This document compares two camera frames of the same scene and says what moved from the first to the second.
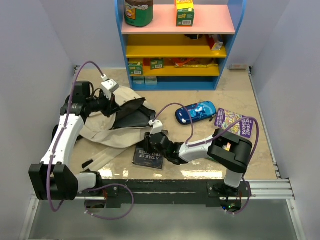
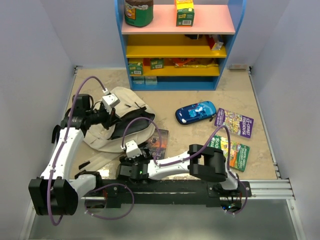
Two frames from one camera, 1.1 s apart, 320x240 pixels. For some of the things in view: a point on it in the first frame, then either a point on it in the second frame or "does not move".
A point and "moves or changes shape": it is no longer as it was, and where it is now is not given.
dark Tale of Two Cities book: (146, 156) moves or changes shape
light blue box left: (139, 80) does not move
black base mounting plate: (166, 193) does not move
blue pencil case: (200, 111) does not move
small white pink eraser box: (238, 67) does not move
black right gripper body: (166, 155) -> (135, 161)
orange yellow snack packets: (184, 62) does not move
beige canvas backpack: (127, 128) moves or changes shape
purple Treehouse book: (225, 118) does not move
